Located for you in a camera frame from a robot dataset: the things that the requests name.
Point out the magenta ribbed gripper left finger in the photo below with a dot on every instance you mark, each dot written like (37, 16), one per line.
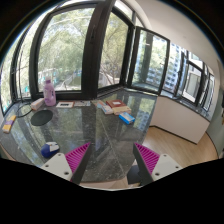
(70, 166)

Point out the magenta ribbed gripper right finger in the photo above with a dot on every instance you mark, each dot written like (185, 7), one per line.
(153, 166)

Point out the blue and white computer mouse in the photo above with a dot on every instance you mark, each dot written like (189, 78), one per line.
(49, 149)

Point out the round black mouse pad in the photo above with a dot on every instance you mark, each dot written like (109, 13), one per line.
(41, 117)

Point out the blue and white box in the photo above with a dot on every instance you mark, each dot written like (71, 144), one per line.
(127, 118)

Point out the flat white card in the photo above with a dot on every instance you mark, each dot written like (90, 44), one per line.
(65, 104)

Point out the yellow wooden box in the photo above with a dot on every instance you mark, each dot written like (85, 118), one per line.
(121, 109)

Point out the small light blue box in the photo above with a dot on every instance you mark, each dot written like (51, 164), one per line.
(107, 109)

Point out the white rectangular box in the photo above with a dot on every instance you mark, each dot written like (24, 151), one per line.
(37, 104)

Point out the yellow and purple box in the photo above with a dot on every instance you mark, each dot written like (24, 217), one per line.
(8, 125)

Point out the purple plastic bottle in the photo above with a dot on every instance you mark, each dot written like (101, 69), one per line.
(49, 92)

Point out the open black window sash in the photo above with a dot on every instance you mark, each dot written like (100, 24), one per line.
(149, 61)

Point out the black window frame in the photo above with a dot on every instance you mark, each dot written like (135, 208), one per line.
(82, 45)

